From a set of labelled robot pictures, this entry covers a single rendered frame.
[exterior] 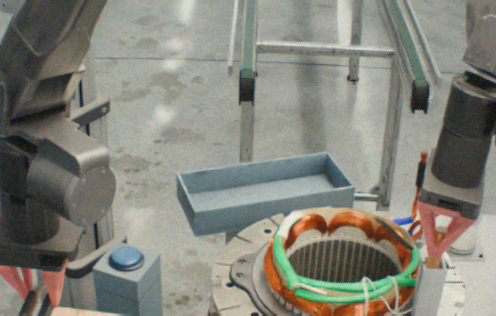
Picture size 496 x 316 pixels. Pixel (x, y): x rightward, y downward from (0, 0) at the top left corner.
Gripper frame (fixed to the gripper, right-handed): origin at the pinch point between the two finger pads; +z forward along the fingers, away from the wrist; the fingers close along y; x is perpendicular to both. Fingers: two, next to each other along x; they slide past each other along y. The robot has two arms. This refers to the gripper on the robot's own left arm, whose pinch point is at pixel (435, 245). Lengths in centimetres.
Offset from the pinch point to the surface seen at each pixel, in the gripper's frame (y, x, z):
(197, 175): 28.1, 36.5, 16.3
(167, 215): 164, 86, 117
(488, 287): 53, -15, 38
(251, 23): 161, 65, 39
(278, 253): 0.4, 17.5, 6.8
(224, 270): 2.8, 24.1, 13.2
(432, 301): -0.7, -1.5, 6.9
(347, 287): -3.1, 8.5, 6.4
